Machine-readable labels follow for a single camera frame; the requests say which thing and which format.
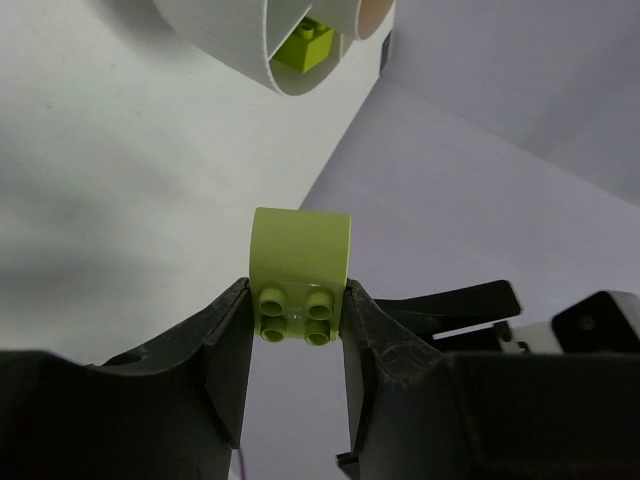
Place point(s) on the white round divided container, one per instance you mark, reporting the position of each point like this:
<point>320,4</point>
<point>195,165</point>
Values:
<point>245,35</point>

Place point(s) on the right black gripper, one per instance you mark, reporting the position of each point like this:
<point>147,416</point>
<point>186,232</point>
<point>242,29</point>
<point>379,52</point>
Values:
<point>479,318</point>

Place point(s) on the right blue table label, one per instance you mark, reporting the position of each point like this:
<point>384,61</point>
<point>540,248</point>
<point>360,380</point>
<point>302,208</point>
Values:
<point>385,50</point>

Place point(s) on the green black lego stack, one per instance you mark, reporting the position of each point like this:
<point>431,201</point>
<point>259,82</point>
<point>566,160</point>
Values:
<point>306,47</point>

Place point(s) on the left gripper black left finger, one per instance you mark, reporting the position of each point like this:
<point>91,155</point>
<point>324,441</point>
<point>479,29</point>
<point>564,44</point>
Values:
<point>170,408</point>

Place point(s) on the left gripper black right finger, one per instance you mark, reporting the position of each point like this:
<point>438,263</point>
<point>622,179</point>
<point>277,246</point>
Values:
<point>416,412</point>

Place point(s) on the pale green lego brick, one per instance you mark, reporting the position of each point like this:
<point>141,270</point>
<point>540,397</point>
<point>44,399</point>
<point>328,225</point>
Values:
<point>298,269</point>

